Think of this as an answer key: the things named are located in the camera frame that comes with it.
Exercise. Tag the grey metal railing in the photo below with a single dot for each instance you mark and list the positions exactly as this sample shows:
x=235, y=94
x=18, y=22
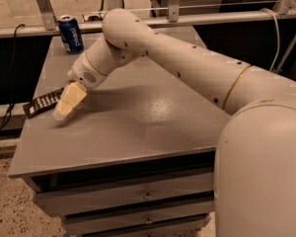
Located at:
x=121, y=18

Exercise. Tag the blue Pepsi soda can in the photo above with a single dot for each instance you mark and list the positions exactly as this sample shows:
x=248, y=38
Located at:
x=70, y=34

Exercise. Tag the grey drawer cabinet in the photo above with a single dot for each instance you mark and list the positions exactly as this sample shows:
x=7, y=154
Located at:
x=134, y=160

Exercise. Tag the black rxbar chocolate bar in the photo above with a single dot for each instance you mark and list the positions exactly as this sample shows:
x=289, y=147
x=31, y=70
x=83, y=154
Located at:
x=42, y=103

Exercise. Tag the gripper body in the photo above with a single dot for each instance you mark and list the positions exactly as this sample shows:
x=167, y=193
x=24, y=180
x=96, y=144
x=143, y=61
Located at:
x=83, y=73

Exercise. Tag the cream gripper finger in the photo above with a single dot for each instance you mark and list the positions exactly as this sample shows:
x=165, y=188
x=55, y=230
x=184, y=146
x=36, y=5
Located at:
x=62, y=110

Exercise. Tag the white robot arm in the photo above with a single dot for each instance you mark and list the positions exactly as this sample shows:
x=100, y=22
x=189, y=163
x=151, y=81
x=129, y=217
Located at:
x=255, y=160

